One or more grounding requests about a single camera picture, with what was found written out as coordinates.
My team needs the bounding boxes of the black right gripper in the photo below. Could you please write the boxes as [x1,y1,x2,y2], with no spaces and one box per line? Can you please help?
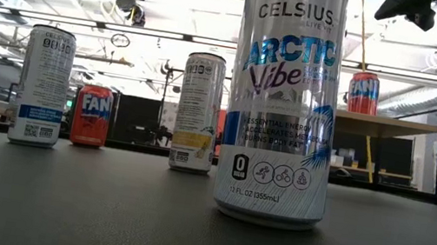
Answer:
[373,0,437,33]

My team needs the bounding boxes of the red Fanta can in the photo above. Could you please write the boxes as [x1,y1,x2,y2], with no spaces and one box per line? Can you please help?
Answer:
[68,82,116,151]
[344,69,384,117]

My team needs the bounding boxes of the Celsius Tropical Vibe can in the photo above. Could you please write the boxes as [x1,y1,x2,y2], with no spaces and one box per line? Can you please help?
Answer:
[166,49,230,177]

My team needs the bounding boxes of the Celsius Arctic Vibe can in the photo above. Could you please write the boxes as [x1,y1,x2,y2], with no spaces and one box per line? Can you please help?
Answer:
[209,0,358,235]

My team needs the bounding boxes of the long ceiling light strip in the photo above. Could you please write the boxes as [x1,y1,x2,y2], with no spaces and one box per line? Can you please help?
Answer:
[0,3,437,84]

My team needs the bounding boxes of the black partition panel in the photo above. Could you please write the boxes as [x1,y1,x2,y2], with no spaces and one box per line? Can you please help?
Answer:
[106,91,164,148]

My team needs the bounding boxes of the white floral cloth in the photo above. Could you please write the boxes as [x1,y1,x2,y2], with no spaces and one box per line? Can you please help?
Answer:
[155,100,179,149]

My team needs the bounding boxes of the white boxes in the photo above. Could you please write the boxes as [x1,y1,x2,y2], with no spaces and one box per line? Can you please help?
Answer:
[329,145,357,169]

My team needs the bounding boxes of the orange cloth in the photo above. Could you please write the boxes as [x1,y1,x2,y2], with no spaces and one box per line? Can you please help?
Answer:
[212,109,228,157]

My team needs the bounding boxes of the white Celsius can blue band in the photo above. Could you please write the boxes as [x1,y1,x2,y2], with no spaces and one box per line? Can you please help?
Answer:
[6,22,80,152]

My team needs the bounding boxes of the black ceiling cable reel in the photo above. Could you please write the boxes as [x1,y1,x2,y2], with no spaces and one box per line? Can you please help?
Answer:
[111,0,150,28]

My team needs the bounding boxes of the wooden shelf black frame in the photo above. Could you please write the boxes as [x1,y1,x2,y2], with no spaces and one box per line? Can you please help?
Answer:
[325,92,437,202]

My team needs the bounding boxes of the black table frame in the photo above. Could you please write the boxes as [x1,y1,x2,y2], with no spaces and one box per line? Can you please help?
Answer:
[0,121,437,208]

